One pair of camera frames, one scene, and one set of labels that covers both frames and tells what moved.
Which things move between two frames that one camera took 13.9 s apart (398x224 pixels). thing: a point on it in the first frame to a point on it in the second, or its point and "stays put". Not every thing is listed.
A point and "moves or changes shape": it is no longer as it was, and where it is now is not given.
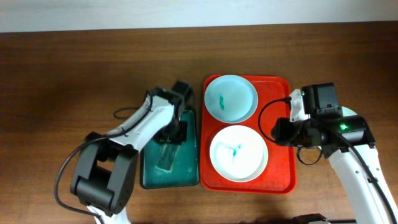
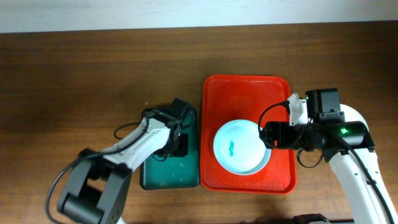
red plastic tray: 279,176 stays put
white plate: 239,153 moves or changes shape
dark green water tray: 165,164 stays put
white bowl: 231,98 to 239,149
